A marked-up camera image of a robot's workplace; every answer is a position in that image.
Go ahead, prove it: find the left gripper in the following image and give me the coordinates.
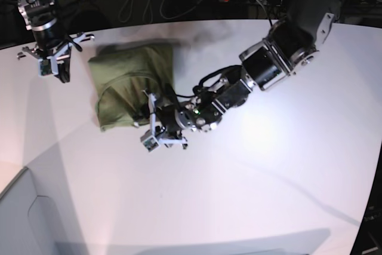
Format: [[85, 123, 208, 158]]
[[143, 90, 188, 149]]

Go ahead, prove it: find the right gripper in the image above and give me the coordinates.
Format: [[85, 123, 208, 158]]
[[17, 32, 95, 69]]

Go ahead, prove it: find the green T-shirt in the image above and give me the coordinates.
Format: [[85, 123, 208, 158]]
[[88, 43, 174, 132]]

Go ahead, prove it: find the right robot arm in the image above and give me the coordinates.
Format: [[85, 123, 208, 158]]
[[17, 0, 110, 84]]

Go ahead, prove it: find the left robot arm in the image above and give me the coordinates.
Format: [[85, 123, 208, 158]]
[[88, 0, 337, 151]]

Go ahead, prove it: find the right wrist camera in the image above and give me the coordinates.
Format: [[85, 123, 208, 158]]
[[38, 59, 53, 77]]

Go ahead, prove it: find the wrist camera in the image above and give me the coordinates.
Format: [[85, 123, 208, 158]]
[[38, 59, 53, 77], [140, 134, 160, 152]]

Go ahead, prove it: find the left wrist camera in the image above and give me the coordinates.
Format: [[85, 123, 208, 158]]
[[140, 134, 160, 152]]

